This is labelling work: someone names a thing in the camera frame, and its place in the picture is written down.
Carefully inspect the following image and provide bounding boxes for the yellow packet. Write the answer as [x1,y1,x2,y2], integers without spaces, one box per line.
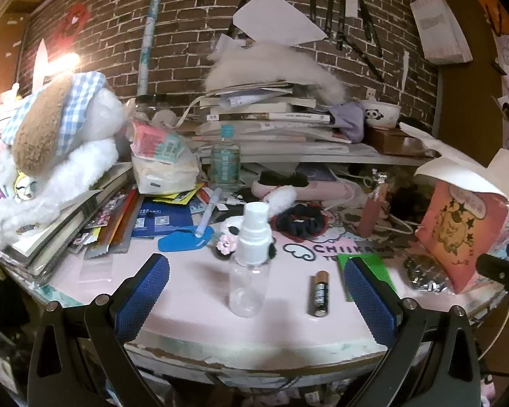
[150,187,204,206]

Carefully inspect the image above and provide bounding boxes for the pink printed bag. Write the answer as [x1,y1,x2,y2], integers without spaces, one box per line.
[415,180,509,294]

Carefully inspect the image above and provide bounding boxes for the pink lip gloss tube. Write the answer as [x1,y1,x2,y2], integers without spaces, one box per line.
[356,180,391,239]

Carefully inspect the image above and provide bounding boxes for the white cable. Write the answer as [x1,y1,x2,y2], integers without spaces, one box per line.
[382,212,416,235]

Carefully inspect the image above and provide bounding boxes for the brown board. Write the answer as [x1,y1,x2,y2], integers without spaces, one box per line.
[0,13,30,94]

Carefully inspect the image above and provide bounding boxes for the pile of crumpled wrappers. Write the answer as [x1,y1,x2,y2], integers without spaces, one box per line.
[348,167,427,223]

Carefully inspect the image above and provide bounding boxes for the panda print bowl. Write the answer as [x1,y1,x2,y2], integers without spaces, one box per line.
[360,99,401,130]

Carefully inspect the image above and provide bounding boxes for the orange folder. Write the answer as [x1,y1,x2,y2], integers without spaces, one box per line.
[108,187,140,249]

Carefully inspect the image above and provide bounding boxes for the purple cloth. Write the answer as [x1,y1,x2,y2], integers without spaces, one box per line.
[328,102,367,142]

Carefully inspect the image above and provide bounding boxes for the curled white card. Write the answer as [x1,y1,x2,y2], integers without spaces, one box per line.
[413,148,509,200]

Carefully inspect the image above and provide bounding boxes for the blue booklet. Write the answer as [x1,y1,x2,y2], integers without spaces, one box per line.
[131,201,196,240]

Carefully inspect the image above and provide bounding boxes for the rolled paper tube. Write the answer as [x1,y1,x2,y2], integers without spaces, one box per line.
[136,0,170,96]

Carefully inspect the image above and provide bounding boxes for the crumpled white tissue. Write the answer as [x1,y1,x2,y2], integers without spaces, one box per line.
[153,109,184,130]

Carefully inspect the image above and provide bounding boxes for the blue plastic tag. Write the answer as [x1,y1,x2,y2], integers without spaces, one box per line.
[158,226,215,254]

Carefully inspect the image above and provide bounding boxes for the panda plush toy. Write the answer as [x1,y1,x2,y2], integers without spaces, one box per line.
[214,216,276,259]

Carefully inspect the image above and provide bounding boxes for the clear plastic sleeve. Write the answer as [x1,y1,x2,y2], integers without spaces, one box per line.
[78,258,113,283]

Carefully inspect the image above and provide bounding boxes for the black tape strips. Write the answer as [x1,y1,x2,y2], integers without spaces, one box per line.
[221,0,384,81]

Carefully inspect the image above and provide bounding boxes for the pink and teal tissue pack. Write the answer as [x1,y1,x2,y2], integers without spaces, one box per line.
[131,119,186,164]

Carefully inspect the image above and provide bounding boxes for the clear spray bottle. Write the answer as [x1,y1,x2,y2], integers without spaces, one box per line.
[229,201,274,318]

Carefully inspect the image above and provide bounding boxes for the dark blue printed card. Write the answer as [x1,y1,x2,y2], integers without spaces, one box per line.
[288,163,336,181]

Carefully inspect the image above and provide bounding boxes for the orange poster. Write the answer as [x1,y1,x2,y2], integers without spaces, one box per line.
[477,0,509,37]

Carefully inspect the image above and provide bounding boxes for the white fluffy pom-pom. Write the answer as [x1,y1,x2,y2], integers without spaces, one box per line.
[263,187,298,218]

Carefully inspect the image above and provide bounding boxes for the lit lamp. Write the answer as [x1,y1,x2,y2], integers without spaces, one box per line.
[33,38,82,90]

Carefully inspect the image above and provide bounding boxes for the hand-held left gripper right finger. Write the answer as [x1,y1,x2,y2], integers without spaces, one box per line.
[343,256,482,407]

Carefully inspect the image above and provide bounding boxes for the white shelf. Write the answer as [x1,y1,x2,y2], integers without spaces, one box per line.
[197,144,442,167]

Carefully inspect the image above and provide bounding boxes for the black and copper battery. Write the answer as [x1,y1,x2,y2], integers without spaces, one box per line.
[309,270,331,316]

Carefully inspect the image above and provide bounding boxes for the white marker pen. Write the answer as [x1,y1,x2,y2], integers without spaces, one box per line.
[195,187,223,238]

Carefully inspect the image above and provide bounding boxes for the green snack packet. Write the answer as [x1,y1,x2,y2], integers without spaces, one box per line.
[337,253,397,302]

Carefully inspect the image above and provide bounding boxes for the white plush dog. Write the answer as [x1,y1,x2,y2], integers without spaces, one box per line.
[0,71,126,249]

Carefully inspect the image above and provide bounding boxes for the red wall sticker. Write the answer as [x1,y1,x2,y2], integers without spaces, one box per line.
[55,2,92,37]

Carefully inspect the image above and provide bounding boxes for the stack of books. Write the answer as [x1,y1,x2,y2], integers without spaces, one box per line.
[191,80,353,157]

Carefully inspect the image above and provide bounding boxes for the pink printed desk mat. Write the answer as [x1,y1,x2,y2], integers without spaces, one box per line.
[51,201,505,357]

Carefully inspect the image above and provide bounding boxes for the pile of hardcover books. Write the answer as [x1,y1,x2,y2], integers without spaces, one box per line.
[0,161,136,280]

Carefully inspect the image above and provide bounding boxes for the blue capped water bottle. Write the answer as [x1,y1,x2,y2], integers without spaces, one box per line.
[211,125,242,187]

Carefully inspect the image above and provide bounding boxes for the plastic bag of tissues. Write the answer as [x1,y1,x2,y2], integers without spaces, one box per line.
[131,153,200,196]

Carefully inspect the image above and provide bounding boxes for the white paper bag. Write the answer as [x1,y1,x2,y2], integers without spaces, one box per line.
[409,0,471,65]

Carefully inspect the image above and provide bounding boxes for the dark blue scrunchie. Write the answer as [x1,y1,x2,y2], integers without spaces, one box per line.
[271,204,326,238]

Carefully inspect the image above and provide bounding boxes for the black foil packet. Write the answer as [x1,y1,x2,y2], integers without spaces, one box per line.
[403,254,450,292]

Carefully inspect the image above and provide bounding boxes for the pink hairbrush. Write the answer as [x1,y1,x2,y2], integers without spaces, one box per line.
[251,170,365,200]

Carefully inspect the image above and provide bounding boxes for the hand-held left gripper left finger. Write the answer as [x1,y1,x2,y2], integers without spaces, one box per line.
[27,253,170,407]

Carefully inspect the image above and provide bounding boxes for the glass jar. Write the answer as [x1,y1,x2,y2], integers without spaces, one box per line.
[133,96,157,119]

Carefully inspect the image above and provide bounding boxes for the white paper sheet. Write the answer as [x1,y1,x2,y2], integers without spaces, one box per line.
[232,0,328,47]

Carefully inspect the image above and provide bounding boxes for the sticker sheets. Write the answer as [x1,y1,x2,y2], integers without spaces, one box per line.
[70,195,126,247]

